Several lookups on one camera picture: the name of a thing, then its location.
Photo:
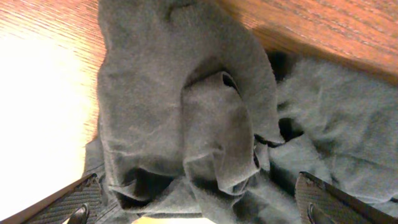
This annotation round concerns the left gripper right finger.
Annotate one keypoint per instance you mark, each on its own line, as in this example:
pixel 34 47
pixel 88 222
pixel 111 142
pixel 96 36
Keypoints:
pixel 320 203

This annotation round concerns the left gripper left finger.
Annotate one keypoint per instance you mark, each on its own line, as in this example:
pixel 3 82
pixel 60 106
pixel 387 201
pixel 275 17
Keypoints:
pixel 79 202

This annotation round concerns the dark green Nike t-shirt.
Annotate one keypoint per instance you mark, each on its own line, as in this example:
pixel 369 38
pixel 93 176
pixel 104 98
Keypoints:
pixel 196 121

